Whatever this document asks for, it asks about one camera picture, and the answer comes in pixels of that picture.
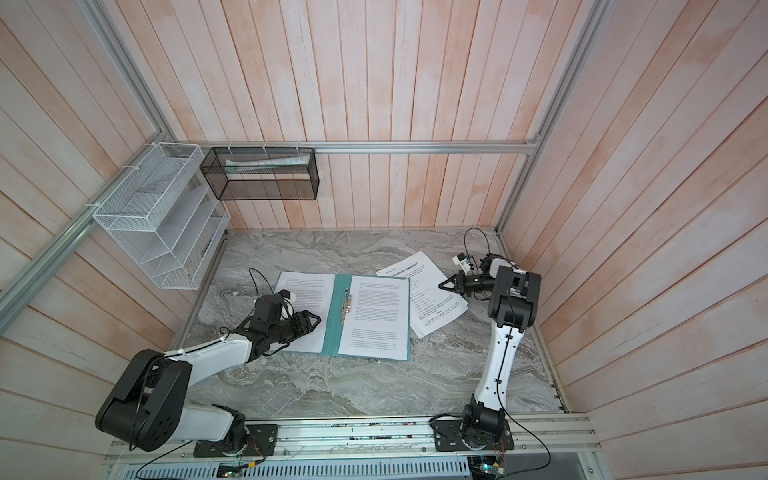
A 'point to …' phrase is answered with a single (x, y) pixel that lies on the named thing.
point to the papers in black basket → (267, 163)
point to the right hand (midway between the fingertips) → (442, 285)
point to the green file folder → (336, 319)
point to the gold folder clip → (347, 305)
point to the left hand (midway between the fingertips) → (315, 326)
